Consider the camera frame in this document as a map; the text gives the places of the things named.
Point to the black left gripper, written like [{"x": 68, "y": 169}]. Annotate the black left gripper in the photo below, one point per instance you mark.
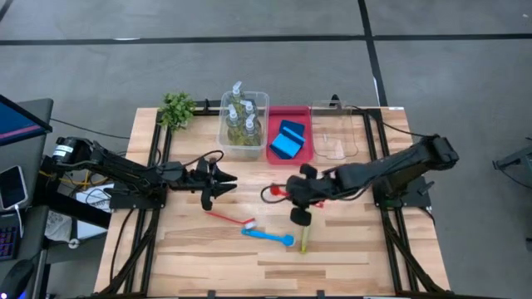
[{"x": 187, "y": 180}]

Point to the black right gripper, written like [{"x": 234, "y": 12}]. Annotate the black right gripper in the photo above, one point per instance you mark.
[{"x": 320, "y": 189}]

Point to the red dish brush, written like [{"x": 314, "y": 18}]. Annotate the red dish brush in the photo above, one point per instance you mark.
[
  {"x": 276, "y": 191},
  {"x": 250, "y": 224}
]

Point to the dark blue sponge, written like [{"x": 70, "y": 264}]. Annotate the dark blue sponge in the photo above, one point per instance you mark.
[
  {"x": 275, "y": 154},
  {"x": 293, "y": 126}
]

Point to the light blue sponge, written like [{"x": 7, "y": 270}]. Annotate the light blue sponge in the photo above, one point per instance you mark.
[{"x": 287, "y": 145}]

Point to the blue dish brush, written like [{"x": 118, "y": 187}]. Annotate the blue dish brush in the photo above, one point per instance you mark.
[{"x": 266, "y": 236}]

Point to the yellow-green dish brush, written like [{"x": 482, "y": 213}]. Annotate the yellow-green dish brush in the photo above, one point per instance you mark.
[{"x": 305, "y": 245}]

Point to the yellow dish soap bottle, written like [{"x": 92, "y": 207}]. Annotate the yellow dish soap bottle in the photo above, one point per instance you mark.
[
  {"x": 248, "y": 109},
  {"x": 233, "y": 126},
  {"x": 252, "y": 133},
  {"x": 237, "y": 93}
]

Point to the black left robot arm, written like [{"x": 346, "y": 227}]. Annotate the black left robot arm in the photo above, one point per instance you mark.
[{"x": 116, "y": 168}]

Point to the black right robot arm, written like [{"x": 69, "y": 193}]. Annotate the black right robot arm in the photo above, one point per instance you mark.
[{"x": 395, "y": 166}]

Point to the red plastic tray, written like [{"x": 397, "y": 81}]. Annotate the red plastic tray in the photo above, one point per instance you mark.
[{"x": 299, "y": 155}]

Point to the tall clear plastic bin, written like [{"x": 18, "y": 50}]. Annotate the tall clear plastic bin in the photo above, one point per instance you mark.
[{"x": 249, "y": 151}]

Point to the green potted plant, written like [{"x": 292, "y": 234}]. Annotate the green potted plant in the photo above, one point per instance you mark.
[{"x": 176, "y": 110}]

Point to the white paper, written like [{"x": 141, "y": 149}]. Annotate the white paper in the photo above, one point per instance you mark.
[{"x": 58, "y": 226}]

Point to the grey side desk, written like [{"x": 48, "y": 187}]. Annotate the grey side desk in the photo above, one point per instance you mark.
[{"x": 31, "y": 162}]

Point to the smartphone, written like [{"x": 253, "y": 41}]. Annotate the smartphone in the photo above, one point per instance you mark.
[{"x": 12, "y": 187}]

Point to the computer monitor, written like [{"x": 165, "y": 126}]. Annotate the computer monitor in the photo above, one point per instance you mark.
[{"x": 21, "y": 124}]

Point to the black keyboard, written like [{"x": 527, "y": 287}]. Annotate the black keyboard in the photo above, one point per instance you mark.
[{"x": 8, "y": 245}]

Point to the grey chair base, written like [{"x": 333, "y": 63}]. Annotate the grey chair base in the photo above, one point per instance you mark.
[{"x": 515, "y": 160}]

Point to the black computer mouse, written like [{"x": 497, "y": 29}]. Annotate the black computer mouse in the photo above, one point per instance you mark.
[{"x": 16, "y": 278}]

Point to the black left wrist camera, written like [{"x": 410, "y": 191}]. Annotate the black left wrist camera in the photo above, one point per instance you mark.
[{"x": 204, "y": 166}]

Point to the black aluminium table frame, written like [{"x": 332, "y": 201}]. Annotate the black aluminium table frame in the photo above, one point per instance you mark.
[{"x": 392, "y": 249}]

